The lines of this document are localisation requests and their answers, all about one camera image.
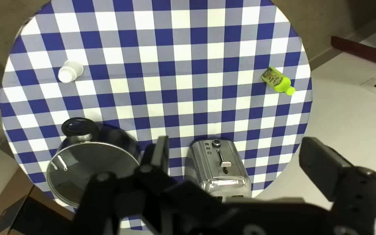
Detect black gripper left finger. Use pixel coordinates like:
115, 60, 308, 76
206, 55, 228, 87
75, 134, 185, 235

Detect pot with glass lid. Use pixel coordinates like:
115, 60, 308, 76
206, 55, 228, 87
47, 116, 141, 209

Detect steel pot with black handles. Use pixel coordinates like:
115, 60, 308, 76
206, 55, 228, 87
47, 123, 143, 209

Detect green plastic bottle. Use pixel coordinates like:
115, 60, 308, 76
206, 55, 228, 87
259, 65, 296, 96

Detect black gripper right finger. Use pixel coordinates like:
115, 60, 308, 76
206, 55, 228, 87
297, 136, 376, 235

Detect brown cardboard box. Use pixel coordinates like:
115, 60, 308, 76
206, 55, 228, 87
0, 147, 77, 235

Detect dark wooden beam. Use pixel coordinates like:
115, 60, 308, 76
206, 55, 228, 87
330, 35, 376, 70

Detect chrome two-slot toaster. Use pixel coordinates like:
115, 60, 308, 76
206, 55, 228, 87
185, 137, 253, 200

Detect blue white checkered tablecloth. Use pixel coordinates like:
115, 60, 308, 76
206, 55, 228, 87
0, 0, 314, 232

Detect white plastic bottle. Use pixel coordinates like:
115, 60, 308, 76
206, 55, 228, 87
56, 59, 85, 83

